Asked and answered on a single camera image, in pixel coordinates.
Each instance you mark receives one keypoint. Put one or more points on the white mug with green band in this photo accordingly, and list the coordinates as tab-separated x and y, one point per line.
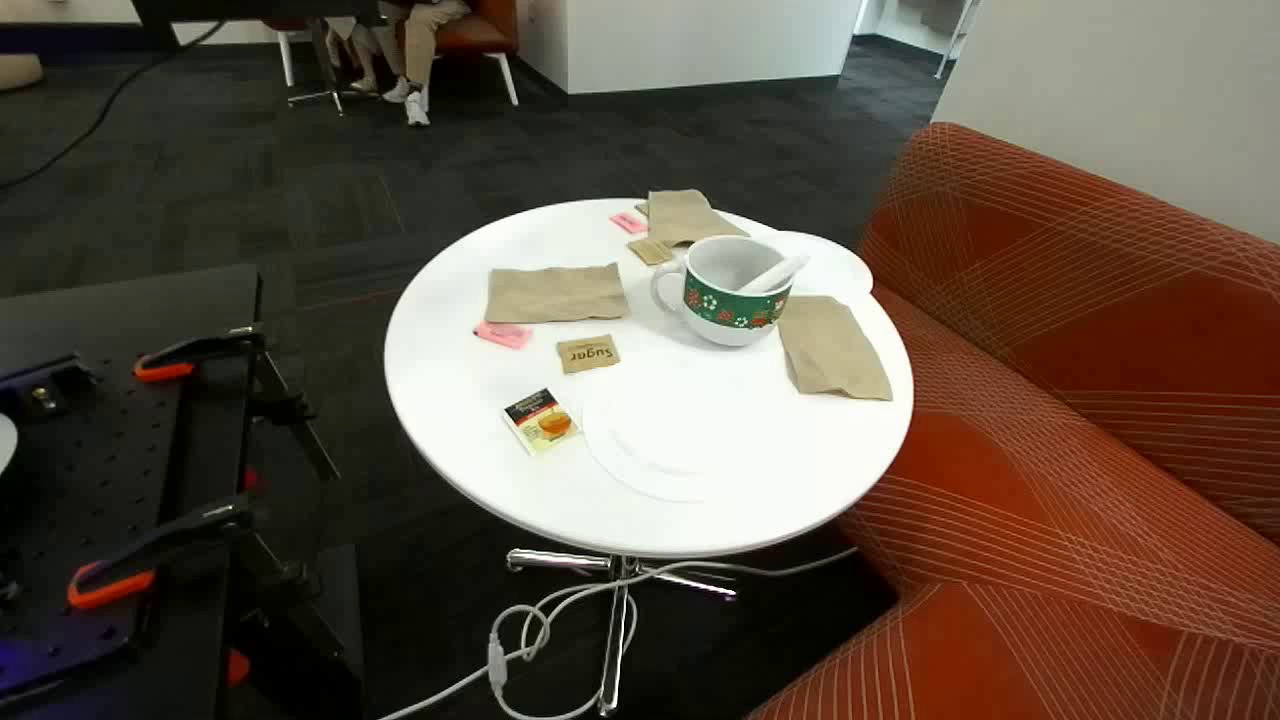
726	315

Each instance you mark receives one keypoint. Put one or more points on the brown sugar packet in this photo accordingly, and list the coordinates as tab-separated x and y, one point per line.
589	354

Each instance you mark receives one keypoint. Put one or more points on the white plate right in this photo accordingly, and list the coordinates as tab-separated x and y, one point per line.
666	460

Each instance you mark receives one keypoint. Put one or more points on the white plate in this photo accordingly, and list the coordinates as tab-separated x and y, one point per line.
833	264
666	460

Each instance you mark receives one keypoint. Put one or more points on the tan cloth left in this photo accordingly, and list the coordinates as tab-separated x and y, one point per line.
559	295

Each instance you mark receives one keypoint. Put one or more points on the tan cloth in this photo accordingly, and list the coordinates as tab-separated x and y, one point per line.
559	295
681	213

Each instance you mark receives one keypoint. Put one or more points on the small folded tan napkin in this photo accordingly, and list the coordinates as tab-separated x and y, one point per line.
651	251

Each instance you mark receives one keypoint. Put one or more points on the black and orange tea packet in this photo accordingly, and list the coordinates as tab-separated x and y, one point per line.
543	418

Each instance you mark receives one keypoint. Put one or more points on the pink sweetener packet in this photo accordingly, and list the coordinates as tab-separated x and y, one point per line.
502	339
625	222

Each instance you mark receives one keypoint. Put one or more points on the tan cloth top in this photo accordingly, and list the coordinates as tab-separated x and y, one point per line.
681	213

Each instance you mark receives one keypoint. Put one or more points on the white plate left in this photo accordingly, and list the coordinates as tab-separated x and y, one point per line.
833	264

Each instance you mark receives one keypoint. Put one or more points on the chrome table base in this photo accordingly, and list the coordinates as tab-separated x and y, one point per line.
552	562

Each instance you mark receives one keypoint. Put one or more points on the chair with white legs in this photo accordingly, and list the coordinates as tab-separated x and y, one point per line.
481	33

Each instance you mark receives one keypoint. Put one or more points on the seated person's legs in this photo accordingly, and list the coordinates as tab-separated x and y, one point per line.
420	41

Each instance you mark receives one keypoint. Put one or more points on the orange patterned sofa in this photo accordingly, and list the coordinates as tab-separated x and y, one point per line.
1066	403

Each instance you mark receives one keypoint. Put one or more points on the black desk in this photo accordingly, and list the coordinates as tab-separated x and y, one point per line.
243	11

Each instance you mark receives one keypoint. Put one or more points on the black robot mounting cart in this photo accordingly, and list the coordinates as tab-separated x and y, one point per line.
92	466

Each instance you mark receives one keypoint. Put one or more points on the beige round cushion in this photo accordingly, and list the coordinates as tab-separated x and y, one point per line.
16	75

